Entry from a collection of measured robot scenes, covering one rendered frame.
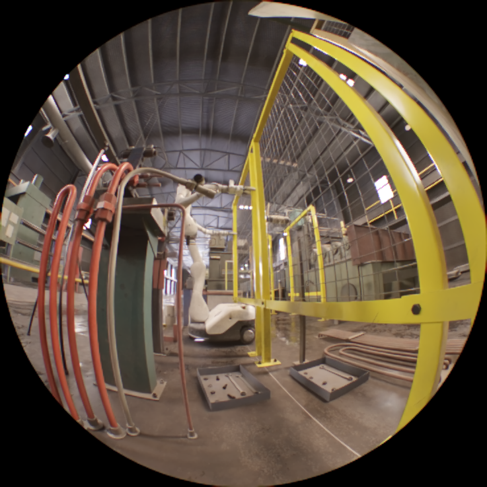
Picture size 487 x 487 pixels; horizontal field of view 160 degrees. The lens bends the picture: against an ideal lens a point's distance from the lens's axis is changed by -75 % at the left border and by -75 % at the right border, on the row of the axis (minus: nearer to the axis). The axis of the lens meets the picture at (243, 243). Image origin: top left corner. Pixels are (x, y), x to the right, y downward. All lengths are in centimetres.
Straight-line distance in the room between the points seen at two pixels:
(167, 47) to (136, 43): 175
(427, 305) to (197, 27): 1110
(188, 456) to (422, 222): 75
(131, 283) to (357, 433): 97
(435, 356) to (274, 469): 43
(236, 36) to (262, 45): 138
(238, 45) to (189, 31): 263
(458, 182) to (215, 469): 75
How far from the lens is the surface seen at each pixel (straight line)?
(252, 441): 64
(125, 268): 79
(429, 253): 35
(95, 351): 53
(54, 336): 58
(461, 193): 35
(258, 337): 131
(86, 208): 58
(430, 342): 37
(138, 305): 76
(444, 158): 37
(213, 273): 577
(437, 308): 35
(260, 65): 1104
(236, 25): 1082
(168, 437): 67
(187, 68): 1146
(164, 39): 1123
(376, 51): 49
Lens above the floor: 48
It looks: 16 degrees up
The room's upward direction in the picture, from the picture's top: 1 degrees counter-clockwise
